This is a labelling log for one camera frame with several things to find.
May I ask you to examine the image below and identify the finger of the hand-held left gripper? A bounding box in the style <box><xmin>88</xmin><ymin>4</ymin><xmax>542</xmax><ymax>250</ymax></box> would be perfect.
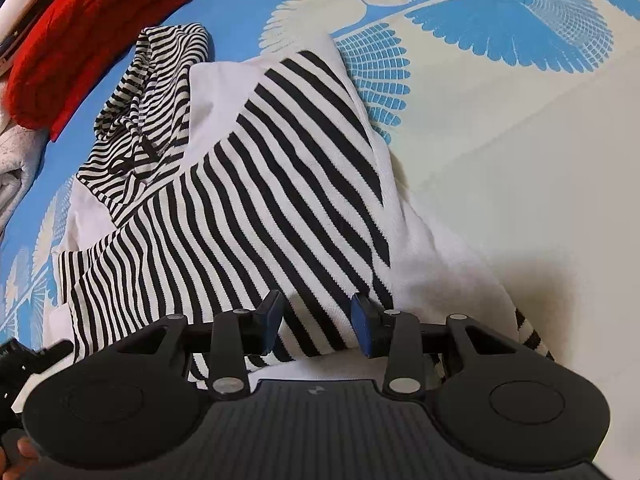
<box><xmin>31</xmin><ymin>340</ymin><xmax>76</xmax><ymax>376</ymax></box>

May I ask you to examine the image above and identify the person's left hand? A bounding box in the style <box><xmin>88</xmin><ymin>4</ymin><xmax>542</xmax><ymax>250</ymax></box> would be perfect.
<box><xmin>0</xmin><ymin>437</ymin><xmax>39</xmax><ymax>480</ymax></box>

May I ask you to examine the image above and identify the red knit sweater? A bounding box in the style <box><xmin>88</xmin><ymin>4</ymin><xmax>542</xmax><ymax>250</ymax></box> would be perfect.
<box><xmin>6</xmin><ymin>0</ymin><xmax>207</xmax><ymax>142</ymax></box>

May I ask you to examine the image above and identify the beige folded cloth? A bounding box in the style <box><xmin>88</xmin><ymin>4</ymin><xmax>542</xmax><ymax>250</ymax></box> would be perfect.
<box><xmin>0</xmin><ymin>110</ymin><xmax>49</xmax><ymax>233</ymax></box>

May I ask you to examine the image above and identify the blue floral bedsheet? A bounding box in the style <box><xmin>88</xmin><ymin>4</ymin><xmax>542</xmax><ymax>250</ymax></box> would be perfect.
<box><xmin>0</xmin><ymin>0</ymin><xmax>640</xmax><ymax>466</ymax></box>

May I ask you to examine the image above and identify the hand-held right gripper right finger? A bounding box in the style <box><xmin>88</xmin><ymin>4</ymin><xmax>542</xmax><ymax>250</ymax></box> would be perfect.
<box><xmin>350</xmin><ymin>292</ymin><xmax>527</xmax><ymax>395</ymax></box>

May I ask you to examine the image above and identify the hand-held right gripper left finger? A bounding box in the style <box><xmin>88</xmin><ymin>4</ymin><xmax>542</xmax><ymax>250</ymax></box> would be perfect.
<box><xmin>114</xmin><ymin>290</ymin><xmax>286</xmax><ymax>401</ymax></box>

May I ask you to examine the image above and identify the black white striped shirt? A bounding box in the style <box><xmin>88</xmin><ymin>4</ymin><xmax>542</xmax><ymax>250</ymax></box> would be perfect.
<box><xmin>44</xmin><ymin>22</ymin><xmax>556</xmax><ymax>391</ymax></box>

